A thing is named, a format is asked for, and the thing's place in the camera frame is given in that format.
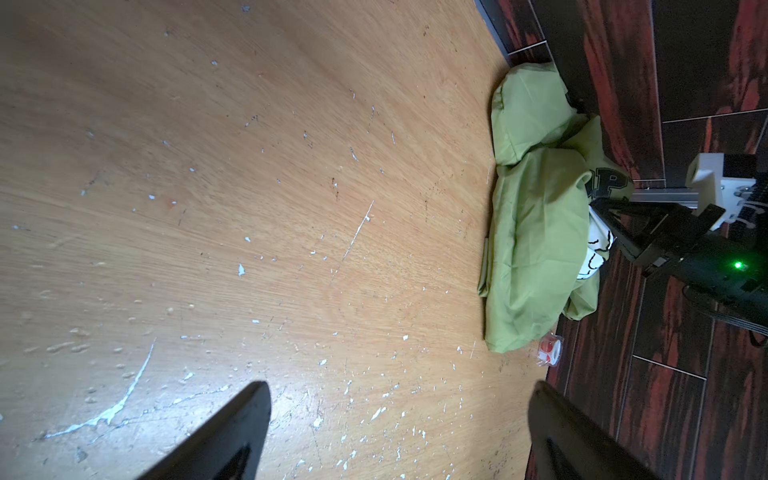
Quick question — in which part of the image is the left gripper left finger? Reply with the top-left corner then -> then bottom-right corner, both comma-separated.
140,381 -> 271,479

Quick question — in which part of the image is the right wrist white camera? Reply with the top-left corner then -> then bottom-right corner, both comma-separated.
629,152 -> 763,229

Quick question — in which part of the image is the green jacket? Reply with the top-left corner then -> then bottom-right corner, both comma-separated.
478,63 -> 634,354

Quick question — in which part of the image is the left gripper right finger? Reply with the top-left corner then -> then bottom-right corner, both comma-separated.
527,381 -> 658,480

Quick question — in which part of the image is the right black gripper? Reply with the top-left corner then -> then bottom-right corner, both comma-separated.
591,198 -> 767,336

